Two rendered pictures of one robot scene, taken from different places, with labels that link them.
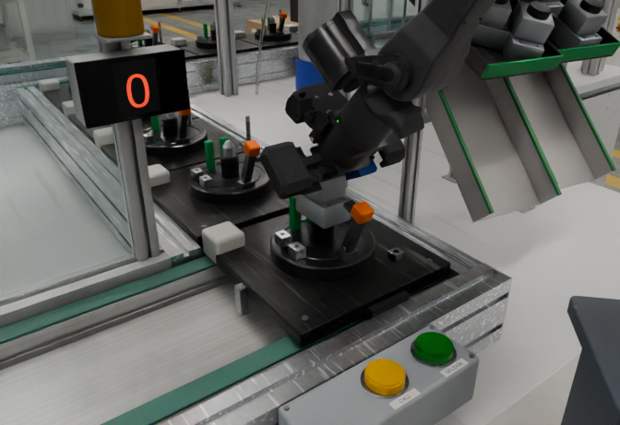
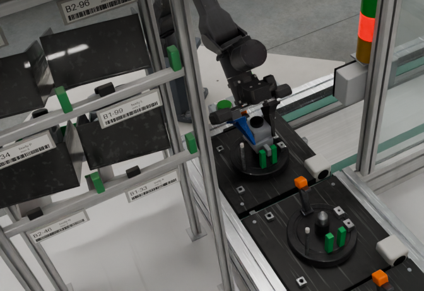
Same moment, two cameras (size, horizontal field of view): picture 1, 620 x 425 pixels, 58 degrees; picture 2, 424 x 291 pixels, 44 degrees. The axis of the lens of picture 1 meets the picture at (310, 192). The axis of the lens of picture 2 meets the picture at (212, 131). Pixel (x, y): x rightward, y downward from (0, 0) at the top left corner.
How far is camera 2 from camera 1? 1.55 m
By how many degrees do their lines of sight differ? 108
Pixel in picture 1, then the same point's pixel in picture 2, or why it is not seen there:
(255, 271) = (297, 145)
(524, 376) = not seen: hidden behind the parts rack
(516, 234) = (99, 254)
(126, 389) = (349, 122)
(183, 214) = (351, 199)
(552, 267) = (104, 216)
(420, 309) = (219, 128)
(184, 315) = (334, 156)
